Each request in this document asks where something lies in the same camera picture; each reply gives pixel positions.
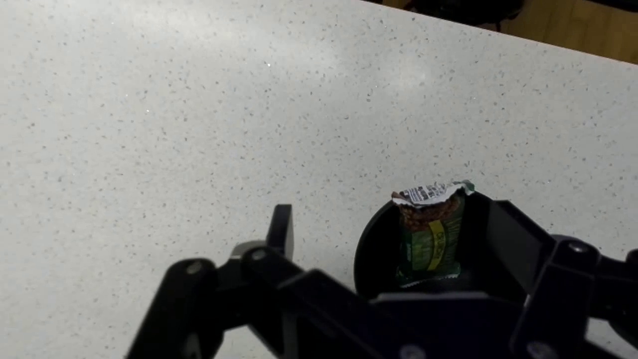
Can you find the wooden lower cabinet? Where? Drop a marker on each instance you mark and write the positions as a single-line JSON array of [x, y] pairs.
[[597, 27]]

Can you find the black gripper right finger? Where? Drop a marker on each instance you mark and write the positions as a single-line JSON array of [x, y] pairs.
[[561, 283]]

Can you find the green candy bar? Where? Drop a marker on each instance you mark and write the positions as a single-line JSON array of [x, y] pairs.
[[429, 223]]

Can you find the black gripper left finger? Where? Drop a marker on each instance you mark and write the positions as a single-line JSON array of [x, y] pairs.
[[296, 315]]

